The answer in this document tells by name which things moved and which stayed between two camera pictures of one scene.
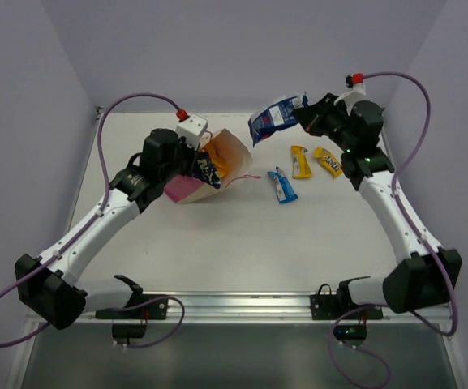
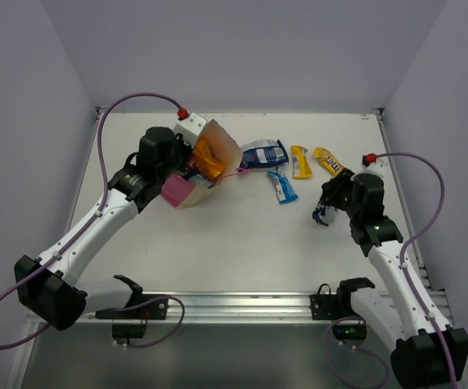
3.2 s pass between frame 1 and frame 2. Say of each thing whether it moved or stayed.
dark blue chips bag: moved
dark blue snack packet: moved
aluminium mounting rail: stayed
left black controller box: stayed
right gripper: moved
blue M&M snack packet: stayed
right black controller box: stayed
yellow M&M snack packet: stayed
